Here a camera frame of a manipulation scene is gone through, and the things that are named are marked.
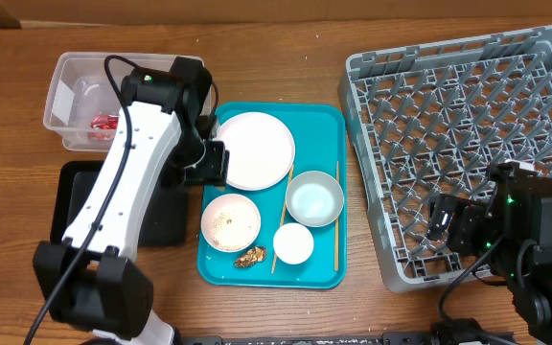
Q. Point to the left wooden chopstick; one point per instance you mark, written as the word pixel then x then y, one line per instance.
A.
pixel 283 217

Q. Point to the pink bowl with rice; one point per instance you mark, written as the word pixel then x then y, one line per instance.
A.
pixel 230 223

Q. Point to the teal serving tray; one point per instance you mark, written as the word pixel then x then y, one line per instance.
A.
pixel 319 134

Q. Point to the large white plate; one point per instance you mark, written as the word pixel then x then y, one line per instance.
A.
pixel 262 150

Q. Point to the grey dishwasher rack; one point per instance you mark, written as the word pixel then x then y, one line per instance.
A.
pixel 429 119

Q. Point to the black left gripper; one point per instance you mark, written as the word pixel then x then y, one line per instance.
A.
pixel 216 172

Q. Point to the brown food scrap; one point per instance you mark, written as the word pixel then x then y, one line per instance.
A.
pixel 252 256

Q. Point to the red foil snack wrapper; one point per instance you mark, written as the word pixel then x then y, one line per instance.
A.
pixel 105 127

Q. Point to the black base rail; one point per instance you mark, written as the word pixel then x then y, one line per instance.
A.
pixel 389 338

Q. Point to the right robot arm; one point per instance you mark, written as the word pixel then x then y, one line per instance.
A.
pixel 511 233

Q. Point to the right wooden chopstick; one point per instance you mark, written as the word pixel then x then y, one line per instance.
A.
pixel 336 227

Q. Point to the grey-green bowl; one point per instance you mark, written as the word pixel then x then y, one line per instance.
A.
pixel 314 199

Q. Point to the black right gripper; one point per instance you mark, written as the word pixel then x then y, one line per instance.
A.
pixel 442 220

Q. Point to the clear plastic waste bin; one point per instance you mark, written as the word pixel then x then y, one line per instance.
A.
pixel 80 90

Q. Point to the black rectangular tray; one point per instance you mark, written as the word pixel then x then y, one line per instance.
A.
pixel 165 220

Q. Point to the small white cup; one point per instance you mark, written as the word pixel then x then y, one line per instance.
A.
pixel 293 243

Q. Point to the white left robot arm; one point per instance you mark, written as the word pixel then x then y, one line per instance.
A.
pixel 89 279

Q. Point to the wooden chopstick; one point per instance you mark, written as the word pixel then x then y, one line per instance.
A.
pixel 283 217
pixel 336 227

